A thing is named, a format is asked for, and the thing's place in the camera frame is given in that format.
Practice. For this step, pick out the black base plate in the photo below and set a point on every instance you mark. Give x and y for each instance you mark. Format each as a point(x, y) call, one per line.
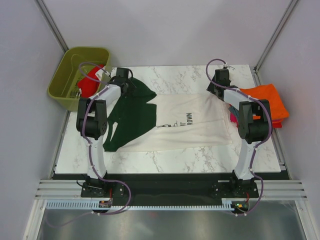
point(179, 188)

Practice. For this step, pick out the orange folded shirt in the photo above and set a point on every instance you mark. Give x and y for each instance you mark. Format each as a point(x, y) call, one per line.
point(270, 93)

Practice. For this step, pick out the cream green Charlie Brown shirt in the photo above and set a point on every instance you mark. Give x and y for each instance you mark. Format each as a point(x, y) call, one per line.
point(143, 121)

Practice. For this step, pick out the teal folded shirt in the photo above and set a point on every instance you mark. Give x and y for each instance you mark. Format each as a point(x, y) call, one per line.
point(233, 110)

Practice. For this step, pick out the right aluminium frame post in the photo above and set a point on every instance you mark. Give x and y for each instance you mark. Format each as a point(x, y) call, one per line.
point(276, 33)

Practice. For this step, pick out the left aluminium frame post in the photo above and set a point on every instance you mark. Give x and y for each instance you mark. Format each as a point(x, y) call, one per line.
point(52, 24)

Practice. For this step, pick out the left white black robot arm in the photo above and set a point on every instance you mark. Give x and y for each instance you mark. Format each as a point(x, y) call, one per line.
point(92, 124)

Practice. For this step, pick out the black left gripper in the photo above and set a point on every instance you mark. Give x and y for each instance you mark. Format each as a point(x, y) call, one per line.
point(130, 83)

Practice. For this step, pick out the aluminium frame post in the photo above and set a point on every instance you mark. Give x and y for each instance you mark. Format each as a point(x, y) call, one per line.
point(276, 33)
point(52, 24)

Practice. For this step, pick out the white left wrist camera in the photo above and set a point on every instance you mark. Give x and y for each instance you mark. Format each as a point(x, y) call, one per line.
point(103, 76)

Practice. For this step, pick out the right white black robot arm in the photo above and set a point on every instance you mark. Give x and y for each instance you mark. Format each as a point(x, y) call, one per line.
point(254, 129)

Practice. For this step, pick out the pink folded shirt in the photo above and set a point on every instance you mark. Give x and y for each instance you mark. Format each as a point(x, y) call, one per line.
point(233, 118)

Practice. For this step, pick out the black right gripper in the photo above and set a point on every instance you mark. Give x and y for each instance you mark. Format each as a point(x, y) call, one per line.
point(210, 88)

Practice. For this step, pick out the olive green plastic bin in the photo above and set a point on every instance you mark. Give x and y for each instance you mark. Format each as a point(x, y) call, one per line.
point(64, 85)

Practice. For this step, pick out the red shirt in bin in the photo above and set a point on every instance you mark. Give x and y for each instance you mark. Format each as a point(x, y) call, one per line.
point(89, 84)

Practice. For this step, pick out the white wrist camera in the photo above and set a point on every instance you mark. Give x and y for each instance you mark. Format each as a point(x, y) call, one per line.
point(226, 66)
point(103, 76)

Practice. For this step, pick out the white slotted cable duct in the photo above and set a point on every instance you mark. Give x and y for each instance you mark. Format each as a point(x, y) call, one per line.
point(100, 205)

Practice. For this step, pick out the red folded shirt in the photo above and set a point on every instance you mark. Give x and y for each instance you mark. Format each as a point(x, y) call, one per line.
point(277, 124)

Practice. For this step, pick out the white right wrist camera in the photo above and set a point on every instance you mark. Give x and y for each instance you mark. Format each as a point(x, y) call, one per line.
point(226, 66)

